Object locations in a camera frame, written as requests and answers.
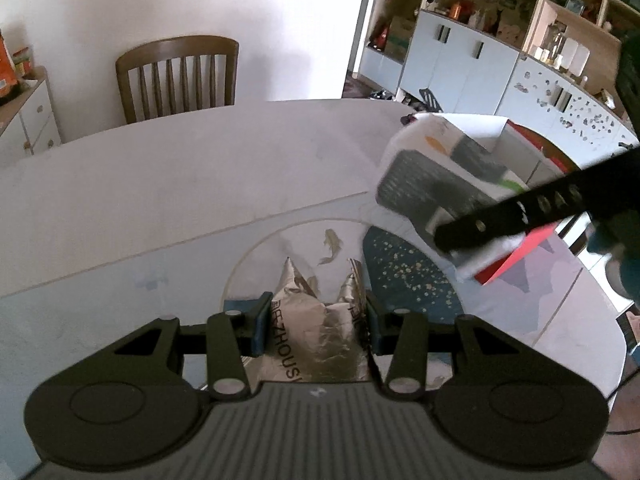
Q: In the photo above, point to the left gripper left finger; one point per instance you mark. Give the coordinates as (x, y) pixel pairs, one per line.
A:
(231, 335)

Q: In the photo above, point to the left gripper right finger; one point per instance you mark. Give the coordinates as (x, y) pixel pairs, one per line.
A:
(397, 346)

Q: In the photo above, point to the silver foil snack bag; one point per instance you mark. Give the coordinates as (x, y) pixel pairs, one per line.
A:
(310, 340)

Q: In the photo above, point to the white green plastic bag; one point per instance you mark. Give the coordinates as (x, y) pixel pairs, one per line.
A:
(432, 173)

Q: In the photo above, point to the red cardboard box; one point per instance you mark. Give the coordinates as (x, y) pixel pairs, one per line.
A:
(536, 161)

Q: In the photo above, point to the blue fish pattern table mat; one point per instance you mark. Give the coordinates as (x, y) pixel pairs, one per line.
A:
(316, 263)

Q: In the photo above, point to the brown wooden chair far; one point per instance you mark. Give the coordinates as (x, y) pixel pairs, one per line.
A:
(177, 75)

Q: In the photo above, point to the white sideboard cabinet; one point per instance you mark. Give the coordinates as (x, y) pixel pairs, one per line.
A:
(28, 123)

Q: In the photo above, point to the orange snack bag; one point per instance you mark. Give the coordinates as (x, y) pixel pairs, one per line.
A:
(10, 87)

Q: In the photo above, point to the white wall cabinet unit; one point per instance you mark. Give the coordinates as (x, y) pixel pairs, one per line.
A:
(548, 65)

